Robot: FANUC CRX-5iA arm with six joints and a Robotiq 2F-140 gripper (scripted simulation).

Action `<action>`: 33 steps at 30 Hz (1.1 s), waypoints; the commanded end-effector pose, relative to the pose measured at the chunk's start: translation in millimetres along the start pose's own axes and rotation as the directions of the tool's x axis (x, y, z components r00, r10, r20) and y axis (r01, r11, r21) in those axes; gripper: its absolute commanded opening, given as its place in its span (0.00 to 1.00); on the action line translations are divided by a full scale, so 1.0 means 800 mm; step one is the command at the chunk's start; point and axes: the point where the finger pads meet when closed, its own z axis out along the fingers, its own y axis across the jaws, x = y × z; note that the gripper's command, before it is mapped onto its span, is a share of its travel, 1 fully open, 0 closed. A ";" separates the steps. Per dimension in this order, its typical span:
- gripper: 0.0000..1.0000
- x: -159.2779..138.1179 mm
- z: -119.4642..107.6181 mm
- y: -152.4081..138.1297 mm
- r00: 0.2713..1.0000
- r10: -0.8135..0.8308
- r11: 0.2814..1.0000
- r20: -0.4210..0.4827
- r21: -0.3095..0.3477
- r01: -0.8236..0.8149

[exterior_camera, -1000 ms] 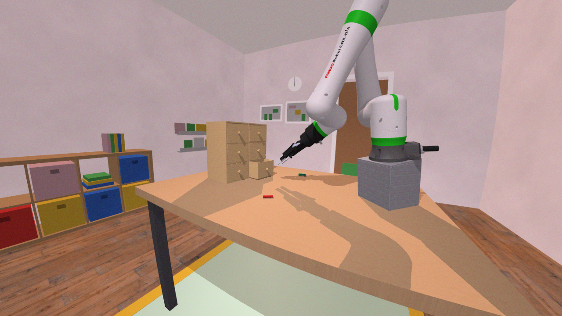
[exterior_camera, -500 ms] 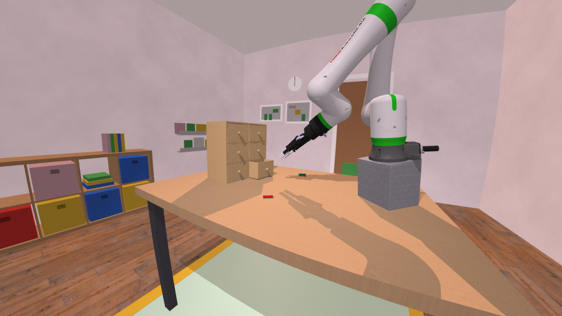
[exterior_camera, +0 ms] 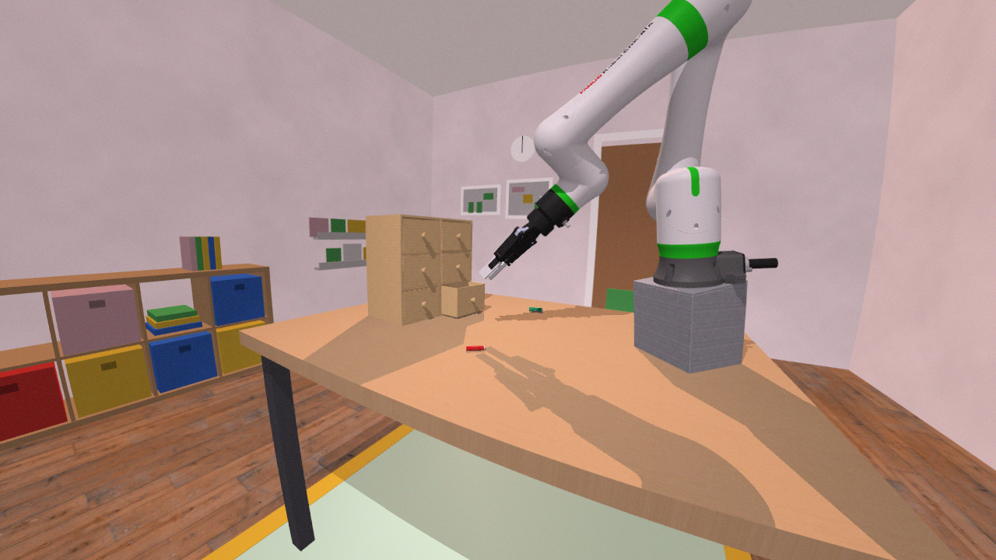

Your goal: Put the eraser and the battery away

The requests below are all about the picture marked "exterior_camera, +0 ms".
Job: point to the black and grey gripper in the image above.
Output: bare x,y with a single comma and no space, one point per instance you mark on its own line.
517,243

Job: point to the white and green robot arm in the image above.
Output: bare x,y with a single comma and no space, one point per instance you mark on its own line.
686,201

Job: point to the brown wooden drawer front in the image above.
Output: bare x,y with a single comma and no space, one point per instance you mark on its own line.
414,301
452,240
455,266
415,270
462,298
420,235

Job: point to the small wooden chest of drawers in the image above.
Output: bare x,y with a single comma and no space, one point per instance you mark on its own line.
384,266

